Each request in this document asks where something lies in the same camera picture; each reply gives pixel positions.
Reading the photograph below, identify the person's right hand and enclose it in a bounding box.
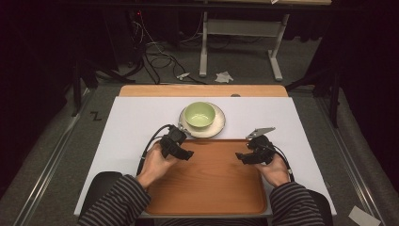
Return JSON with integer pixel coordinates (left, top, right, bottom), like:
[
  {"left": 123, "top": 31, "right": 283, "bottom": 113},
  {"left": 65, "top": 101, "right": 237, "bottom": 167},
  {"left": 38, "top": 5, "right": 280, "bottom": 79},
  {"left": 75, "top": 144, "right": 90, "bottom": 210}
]
[{"left": 253, "top": 153, "right": 292, "bottom": 188}]

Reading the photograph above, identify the left hand-held gripper cable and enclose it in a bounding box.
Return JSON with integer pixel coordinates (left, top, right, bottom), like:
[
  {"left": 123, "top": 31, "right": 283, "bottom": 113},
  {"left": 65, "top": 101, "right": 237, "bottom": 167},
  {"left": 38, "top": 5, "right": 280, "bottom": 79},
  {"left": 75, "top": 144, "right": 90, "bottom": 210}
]
[{"left": 136, "top": 123, "right": 174, "bottom": 177}]

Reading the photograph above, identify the flat white paper sheet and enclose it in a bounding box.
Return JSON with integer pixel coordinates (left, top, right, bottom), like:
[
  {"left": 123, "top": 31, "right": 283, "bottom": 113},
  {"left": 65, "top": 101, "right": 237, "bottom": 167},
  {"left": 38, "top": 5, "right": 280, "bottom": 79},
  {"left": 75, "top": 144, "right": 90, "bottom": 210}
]
[{"left": 347, "top": 204, "right": 382, "bottom": 226}]

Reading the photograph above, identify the black metal stand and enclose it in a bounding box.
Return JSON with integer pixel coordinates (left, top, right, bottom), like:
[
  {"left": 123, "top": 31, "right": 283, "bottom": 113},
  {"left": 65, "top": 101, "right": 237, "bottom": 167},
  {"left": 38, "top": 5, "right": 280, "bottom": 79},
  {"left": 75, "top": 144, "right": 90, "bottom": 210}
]
[
  {"left": 71, "top": 58, "right": 136, "bottom": 118},
  {"left": 284, "top": 69, "right": 343, "bottom": 129}
]

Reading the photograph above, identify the green bowl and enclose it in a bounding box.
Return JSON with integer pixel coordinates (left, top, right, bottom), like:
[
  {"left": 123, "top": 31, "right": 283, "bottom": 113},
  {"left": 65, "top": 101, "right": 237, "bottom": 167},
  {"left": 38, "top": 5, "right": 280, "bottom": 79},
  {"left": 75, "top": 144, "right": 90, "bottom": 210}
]
[{"left": 184, "top": 101, "right": 216, "bottom": 129}]

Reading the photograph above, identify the white metal desk frame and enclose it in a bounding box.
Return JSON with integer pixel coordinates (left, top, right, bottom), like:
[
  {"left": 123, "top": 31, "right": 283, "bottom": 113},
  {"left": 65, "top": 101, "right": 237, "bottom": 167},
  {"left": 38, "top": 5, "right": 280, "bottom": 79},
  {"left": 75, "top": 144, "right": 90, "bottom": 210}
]
[{"left": 199, "top": 0, "right": 333, "bottom": 82}]

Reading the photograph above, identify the white table mat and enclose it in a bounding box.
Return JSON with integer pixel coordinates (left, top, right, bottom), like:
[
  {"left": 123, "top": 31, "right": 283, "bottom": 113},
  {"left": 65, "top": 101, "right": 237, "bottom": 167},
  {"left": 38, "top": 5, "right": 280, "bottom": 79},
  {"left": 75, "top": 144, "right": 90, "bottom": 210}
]
[{"left": 73, "top": 96, "right": 338, "bottom": 218}]

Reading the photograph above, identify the tangle of floor cables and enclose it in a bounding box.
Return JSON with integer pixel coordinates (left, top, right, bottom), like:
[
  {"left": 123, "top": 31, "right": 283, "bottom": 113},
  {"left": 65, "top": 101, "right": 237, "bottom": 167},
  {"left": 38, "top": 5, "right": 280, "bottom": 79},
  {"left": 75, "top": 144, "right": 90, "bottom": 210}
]
[{"left": 131, "top": 11, "right": 209, "bottom": 86}]

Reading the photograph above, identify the white plate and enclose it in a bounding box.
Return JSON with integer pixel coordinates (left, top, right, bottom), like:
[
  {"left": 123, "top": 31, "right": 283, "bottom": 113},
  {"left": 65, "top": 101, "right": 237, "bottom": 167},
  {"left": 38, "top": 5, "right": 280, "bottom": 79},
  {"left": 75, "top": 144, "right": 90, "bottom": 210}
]
[{"left": 178, "top": 102, "right": 227, "bottom": 139}]

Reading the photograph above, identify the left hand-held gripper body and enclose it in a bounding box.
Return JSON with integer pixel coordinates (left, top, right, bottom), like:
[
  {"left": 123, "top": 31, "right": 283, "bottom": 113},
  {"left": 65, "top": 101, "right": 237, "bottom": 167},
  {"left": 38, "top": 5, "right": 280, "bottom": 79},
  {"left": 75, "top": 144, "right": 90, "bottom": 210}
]
[{"left": 159, "top": 122, "right": 192, "bottom": 159}]

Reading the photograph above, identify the hand-held gripper cable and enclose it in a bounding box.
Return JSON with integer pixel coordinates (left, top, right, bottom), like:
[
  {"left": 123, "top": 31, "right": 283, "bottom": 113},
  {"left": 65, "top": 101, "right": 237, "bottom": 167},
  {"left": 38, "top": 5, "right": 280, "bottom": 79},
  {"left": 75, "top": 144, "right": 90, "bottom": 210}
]
[
  {"left": 270, "top": 143, "right": 296, "bottom": 184},
  {"left": 136, "top": 123, "right": 174, "bottom": 177}
]

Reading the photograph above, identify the brown wooden tray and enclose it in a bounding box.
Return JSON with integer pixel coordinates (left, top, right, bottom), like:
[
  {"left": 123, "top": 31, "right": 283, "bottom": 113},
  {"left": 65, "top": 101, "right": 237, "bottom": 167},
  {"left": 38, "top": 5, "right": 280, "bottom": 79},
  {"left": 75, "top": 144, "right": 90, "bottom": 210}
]
[{"left": 144, "top": 138, "right": 268, "bottom": 217}]

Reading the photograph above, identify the aluminium floor rail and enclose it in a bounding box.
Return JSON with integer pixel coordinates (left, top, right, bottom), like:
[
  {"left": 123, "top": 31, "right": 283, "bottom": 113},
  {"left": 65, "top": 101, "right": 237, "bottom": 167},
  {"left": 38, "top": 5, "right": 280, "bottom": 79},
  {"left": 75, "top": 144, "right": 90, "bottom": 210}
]
[
  {"left": 314, "top": 96, "right": 388, "bottom": 226},
  {"left": 11, "top": 89, "right": 92, "bottom": 226}
]

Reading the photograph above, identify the crumpled white paper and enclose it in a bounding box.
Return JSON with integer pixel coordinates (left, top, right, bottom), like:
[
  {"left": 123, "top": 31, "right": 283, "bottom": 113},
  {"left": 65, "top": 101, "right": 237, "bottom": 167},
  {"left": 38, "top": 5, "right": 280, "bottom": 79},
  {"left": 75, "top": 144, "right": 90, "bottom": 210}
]
[{"left": 215, "top": 71, "right": 235, "bottom": 85}]

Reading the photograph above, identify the person's left hand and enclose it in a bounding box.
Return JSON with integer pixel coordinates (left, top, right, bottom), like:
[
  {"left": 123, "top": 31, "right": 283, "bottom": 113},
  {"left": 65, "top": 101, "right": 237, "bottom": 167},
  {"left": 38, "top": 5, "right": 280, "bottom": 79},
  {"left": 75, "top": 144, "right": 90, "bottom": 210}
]
[{"left": 137, "top": 142, "right": 181, "bottom": 190}]

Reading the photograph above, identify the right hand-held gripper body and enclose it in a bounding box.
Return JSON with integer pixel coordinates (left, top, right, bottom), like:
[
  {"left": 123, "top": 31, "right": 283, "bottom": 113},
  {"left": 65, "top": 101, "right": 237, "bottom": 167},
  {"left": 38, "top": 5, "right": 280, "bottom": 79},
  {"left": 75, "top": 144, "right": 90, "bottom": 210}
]
[{"left": 246, "top": 126, "right": 278, "bottom": 166}]

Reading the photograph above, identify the black computer tower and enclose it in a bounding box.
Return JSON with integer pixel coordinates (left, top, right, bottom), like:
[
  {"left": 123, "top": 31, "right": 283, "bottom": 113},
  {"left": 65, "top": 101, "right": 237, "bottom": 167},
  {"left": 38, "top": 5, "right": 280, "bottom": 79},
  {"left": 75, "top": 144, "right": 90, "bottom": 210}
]
[{"left": 104, "top": 8, "right": 148, "bottom": 68}]

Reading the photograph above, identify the right hand-held gripper cable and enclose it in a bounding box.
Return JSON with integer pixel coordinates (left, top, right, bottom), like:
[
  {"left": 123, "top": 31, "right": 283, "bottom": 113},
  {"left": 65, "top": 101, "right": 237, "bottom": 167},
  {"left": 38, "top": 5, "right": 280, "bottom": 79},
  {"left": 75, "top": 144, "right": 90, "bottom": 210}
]
[{"left": 270, "top": 143, "right": 296, "bottom": 184}]

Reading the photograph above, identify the wooden table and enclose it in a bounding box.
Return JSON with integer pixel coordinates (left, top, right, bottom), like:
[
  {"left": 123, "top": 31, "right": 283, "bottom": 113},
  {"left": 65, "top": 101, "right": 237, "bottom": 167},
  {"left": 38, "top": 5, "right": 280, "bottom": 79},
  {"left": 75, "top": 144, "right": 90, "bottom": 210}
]
[{"left": 119, "top": 84, "right": 289, "bottom": 98}]

